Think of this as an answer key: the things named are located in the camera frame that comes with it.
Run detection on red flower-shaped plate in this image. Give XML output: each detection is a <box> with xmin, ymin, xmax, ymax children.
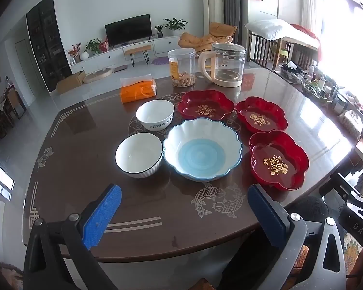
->
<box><xmin>235</xmin><ymin>97</ymin><xmax>288</xmax><ymax>132</ymax></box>
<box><xmin>177</xmin><ymin>90</ymin><xmax>235</xmax><ymax>120</ymax></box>
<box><xmin>249</xmin><ymin>131</ymin><xmax>309</xmax><ymax>191</ymax></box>

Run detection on floral patterned cloth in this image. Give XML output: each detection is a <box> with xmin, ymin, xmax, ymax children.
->
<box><xmin>343</xmin><ymin>232</ymin><xmax>363</xmax><ymax>276</ymax></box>

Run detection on white standing air conditioner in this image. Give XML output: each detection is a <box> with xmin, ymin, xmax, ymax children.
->
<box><xmin>201</xmin><ymin>0</ymin><xmax>224</xmax><ymax>31</ymax></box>

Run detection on bench with orange cushion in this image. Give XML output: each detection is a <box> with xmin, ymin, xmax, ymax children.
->
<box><xmin>123</xmin><ymin>45</ymin><xmax>153</xmax><ymax>67</ymax></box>

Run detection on large potted plant white pot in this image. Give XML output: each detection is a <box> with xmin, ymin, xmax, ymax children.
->
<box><xmin>164</xmin><ymin>17</ymin><xmax>188</xmax><ymax>36</ymax></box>

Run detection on tan recliner chair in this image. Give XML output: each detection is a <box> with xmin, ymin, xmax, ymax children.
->
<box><xmin>178</xmin><ymin>22</ymin><xmax>238</xmax><ymax>55</ymax></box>

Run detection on red blanket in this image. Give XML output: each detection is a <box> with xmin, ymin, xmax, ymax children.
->
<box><xmin>290</xmin><ymin>24</ymin><xmax>321</xmax><ymax>55</ymax></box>

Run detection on grey curtain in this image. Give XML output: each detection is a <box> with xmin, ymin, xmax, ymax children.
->
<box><xmin>223</xmin><ymin>0</ymin><xmax>245</xmax><ymax>46</ymax></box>

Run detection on flat screen television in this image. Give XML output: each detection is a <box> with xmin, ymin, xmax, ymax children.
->
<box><xmin>105</xmin><ymin>14</ymin><xmax>153</xmax><ymax>48</ymax></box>

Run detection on white pillow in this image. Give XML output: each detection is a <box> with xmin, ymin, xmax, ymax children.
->
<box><xmin>245</xmin><ymin>19</ymin><xmax>283</xmax><ymax>40</ymax></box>

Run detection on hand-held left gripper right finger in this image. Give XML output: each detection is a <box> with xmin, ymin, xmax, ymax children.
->
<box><xmin>247</xmin><ymin>184</ymin><xmax>348</xmax><ymax>290</ymax></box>

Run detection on orange tissue pack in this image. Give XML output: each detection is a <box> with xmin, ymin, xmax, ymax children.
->
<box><xmin>120</xmin><ymin>75</ymin><xmax>157</xmax><ymax>104</ymax></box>

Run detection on beige round floor cushion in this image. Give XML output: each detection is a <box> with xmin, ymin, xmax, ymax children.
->
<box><xmin>83</xmin><ymin>68</ymin><xmax>113</xmax><ymax>83</ymax></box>

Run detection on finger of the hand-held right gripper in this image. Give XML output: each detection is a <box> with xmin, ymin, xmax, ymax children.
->
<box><xmin>340</xmin><ymin>201</ymin><xmax>363</xmax><ymax>248</ymax></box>
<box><xmin>319</xmin><ymin>173</ymin><xmax>363</xmax><ymax>206</ymax></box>

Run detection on white television cabinet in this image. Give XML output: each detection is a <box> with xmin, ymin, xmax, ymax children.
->
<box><xmin>69</xmin><ymin>35</ymin><xmax>185</xmax><ymax>73</ymax></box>

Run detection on red flowers in vase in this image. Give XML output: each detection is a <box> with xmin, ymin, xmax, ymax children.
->
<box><xmin>68</xmin><ymin>43</ymin><xmax>82</xmax><ymax>65</ymax></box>

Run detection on blue and white scalloped bowl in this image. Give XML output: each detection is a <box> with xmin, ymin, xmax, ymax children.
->
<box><xmin>163</xmin><ymin>118</ymin><xmax>243</xmax><ymax>182</ymax></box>

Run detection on clutter of bottles and jars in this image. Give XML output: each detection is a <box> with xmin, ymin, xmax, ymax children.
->
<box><xmin>275</xmin><ymin>60</ymin><xmax>363</xmax><ymax>145</ymax></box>

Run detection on black glass display cabinet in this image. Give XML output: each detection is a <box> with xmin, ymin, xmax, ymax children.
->
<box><xmin>26</xmin><ymin>0</ymin><xmax>73</xmax><ymax>93</ymax></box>

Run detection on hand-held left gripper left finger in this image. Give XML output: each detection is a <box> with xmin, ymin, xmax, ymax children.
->
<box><xmin>23</xmin><ymin>184</ymin><xmax>122</xmax><ymax>290</ymax></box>

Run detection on wooden slatted bed frame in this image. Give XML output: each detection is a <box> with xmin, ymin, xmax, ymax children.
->
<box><xmin>248</xmin><ymin>30</ymin><xmax>321</xmax><ymax>70</ymax></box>

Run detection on white bowl with blue print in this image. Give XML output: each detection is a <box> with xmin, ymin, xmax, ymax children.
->
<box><xmin>136</xmin><ymin>100</ymin><xmax>175</xmax><ymax>131</ymax></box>

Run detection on cardboard box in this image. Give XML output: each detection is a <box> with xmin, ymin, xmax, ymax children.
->
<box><xmin>56</xmin><ymin>70</ymin><xmax>87</xmax><ymax>95</ymax></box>

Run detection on leafy potted plant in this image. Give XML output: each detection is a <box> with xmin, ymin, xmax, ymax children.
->
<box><xmin>85</xmin><ymin>39</ymin><xmax>103</xmax><ymax>55</ymax></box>

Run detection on glass kettle cream handle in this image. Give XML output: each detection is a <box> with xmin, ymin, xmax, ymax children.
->
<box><xmin>198</xmin><ymin>36</ymin><xmax>247</xmax><ymax>87</ymax></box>

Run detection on clear plastic snack jar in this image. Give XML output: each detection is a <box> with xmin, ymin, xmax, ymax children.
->
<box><xmin>168</xmin><ymin>49</ymin><xmax>197</xmax><ymax>87</ymax></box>

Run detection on white ribbed bowl black rim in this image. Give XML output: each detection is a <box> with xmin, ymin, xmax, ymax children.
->
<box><xmin>115</xmin><ymin>133</ymin><xmax>164</xmax><ymax>178</ymax></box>

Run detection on black fuzzy object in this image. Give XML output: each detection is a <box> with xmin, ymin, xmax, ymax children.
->
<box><xmin>290</xmin><ymin>196</ymin><xmax>328</xmax><ymax>227</ymax></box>

